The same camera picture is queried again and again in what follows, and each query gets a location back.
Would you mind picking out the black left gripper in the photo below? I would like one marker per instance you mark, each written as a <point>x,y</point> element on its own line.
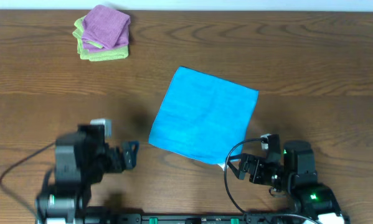
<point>120,157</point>

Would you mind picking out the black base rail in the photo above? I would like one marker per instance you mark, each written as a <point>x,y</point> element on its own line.
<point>134,218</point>

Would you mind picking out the green folded cloth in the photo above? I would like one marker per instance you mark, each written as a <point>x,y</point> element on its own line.
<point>113,54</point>

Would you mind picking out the blue microfibre cloth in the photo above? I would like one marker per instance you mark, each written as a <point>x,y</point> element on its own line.
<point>203,117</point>

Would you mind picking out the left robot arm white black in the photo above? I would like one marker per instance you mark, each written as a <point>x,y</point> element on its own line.
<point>82,159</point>

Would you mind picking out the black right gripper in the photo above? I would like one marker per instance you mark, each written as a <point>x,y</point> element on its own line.
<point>245,167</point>

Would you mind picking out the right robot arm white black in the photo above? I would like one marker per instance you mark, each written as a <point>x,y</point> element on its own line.
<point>289,170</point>

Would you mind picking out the purple folded cloth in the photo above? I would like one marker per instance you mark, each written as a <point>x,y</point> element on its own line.
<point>105,28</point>

